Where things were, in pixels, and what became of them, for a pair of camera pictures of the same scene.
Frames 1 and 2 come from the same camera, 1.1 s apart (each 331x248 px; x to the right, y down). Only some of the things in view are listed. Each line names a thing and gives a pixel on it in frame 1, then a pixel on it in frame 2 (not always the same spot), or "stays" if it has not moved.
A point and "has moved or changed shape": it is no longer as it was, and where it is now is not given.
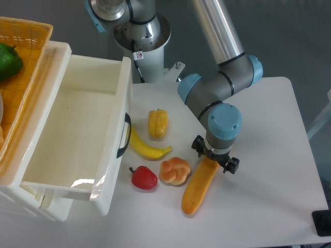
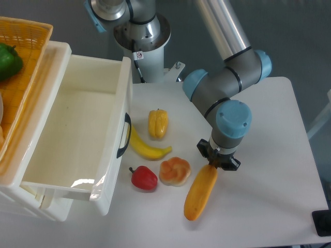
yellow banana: x=144 y=151 stays
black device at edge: x=321 y=220 stays
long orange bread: x=204 y=173 has moved or changed shape
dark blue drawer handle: x=121 y=151 stays
